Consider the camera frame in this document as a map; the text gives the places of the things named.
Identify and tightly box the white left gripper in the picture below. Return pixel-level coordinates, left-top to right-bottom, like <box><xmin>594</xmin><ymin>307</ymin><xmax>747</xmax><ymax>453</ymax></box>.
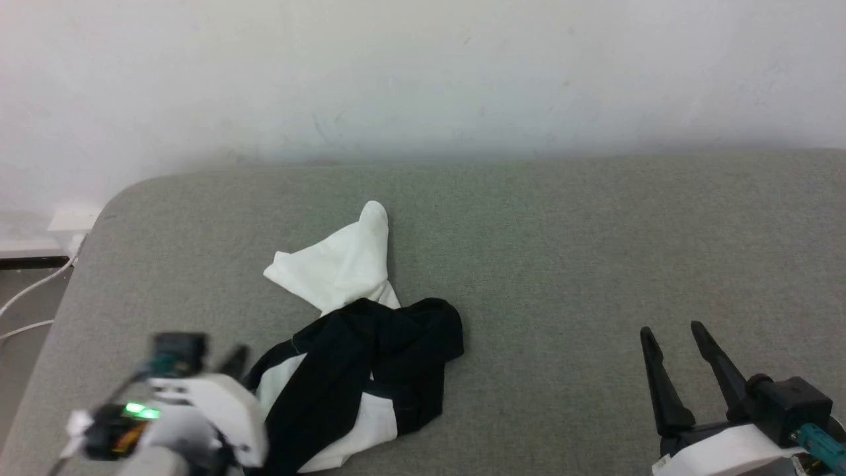
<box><xmin>149</xmin><ymin>344</ymin><xmax>269</xmax><ymax>469</ymax></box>

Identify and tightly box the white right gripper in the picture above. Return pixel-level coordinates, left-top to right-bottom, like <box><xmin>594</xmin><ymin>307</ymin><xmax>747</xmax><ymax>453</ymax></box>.
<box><xmin>639</xmin><ymin>321</ymin><xmax>806</xmax><ymax>476</ymax></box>

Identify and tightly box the black and white garment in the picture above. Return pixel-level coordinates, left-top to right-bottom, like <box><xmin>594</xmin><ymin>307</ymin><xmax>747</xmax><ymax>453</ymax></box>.
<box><xmin>243</xmin><ymin>200</ymin><xmax>465</xmax><ymax>475</ymax></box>

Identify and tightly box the grey fabric sofa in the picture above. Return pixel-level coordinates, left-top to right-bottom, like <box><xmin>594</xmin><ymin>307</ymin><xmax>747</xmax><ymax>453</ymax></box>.
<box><xmin>0</xmin><ymin>149</ymin><xmax>846</xmax><ymax>476</ymax></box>

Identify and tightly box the black skirting strip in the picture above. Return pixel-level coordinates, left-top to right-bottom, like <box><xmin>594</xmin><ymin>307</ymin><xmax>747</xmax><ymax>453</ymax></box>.
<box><xmin>0</xmin><ymin>256</ymin><xmax>71</xmax><ymax>271</ymax></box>

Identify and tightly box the white cable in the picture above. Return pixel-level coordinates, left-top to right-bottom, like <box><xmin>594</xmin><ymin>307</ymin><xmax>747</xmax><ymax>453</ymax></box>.
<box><xmin>0</xmin><ymin>319</ymin><xmax>55</xmax><ymax>342</ymax></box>
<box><xmin>0</xmin><ymin>251</ymin><xmax>79</xmax><ymax>319</ymax></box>

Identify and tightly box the white wall socket box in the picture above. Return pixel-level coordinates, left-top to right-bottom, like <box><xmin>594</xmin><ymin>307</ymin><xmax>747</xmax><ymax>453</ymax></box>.
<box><xmin>48</xmin><ymin>204</ymin><xmax>104</xmax><ymax>258</ymax></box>

